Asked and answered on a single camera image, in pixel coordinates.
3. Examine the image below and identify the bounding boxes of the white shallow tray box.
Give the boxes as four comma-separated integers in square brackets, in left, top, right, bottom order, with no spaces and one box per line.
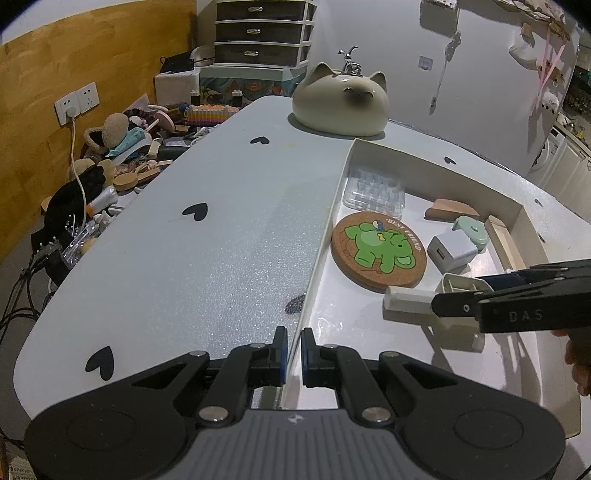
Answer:
[300,140,590,437]

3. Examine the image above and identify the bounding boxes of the white washing machine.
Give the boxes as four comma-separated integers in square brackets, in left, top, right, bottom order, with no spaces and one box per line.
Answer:
[527,126,567,187]

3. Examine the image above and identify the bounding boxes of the clear plastic soap dish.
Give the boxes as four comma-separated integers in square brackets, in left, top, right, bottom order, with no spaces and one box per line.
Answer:
[342,169,405,219]

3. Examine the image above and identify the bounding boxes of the mint green round tape measure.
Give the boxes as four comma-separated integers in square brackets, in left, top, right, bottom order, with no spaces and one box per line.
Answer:
[452,215,490,253]

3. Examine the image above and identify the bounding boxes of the brown wedge-shaped wooden block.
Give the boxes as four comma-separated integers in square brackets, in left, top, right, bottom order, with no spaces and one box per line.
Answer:
[424,198,481,222]

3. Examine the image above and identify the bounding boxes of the white kitchen base cabinets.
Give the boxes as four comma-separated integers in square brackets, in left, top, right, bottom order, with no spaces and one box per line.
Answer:
[541,138,590,206]

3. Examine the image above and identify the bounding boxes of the white drawer cabinet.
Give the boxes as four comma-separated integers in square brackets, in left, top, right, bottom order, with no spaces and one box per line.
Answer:
[214,1,318,68]

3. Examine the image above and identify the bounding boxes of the white cube charger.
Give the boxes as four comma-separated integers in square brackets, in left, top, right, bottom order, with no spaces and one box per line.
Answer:
[427,230,478,273]

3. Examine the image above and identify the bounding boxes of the white wall socket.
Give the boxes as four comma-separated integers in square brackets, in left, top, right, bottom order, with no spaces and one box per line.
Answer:
[54,82,100,126]

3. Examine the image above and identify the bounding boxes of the person right hand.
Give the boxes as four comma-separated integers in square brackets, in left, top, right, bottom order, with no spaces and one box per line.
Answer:
[551,327,591,397]

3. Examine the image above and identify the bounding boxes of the beige plastic holder with handle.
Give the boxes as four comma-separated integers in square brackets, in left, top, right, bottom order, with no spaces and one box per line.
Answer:
[383,273,493,323]

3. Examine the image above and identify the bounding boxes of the white plush sheep toy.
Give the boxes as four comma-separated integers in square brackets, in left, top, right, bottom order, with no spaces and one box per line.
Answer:
[541,91,560,114]

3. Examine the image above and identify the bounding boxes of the light wooden stick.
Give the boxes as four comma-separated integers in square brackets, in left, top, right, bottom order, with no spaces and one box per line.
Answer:
[485,215,526,270]

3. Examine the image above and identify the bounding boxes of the cream cat-shaped ceramic jar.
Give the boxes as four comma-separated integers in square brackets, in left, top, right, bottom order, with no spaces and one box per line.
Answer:
[293,62,390,137]

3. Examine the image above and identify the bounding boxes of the cork coaster green elephant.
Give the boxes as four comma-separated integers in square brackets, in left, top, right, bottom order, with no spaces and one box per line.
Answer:
[331,212,427,293]

